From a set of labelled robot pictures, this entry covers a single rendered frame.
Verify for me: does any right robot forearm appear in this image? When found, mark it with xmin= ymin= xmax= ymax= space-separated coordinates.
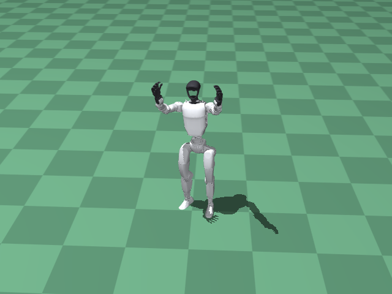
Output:
xmin=156 ymin=98 xmax=167 ymax=111

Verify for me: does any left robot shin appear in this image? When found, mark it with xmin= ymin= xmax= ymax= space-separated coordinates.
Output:
xmin=206 ymin=180 xmax=214 ymax=207

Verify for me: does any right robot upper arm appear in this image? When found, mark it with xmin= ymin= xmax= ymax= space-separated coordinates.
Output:
xmin=162 ymin=102 xmax=183 ymax=115

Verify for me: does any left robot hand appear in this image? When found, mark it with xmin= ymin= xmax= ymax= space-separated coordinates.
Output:
xmin=214 ymin=85 xmax=223 ymax=106

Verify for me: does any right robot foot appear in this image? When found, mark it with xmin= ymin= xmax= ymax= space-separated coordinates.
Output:
xmin=179 ymin=196 xmax=194 ymax=209

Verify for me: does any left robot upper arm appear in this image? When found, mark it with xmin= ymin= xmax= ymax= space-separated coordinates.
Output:
xmin=205 ymin=102 xmax=220 ymax=115

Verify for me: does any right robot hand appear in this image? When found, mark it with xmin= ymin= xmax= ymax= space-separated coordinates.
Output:
xmin=151 ymin=82 xmax=162 ymax=104

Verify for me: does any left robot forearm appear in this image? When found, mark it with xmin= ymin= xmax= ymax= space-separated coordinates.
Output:
xmin=213 ymin=100 xmax=222 ymax=113

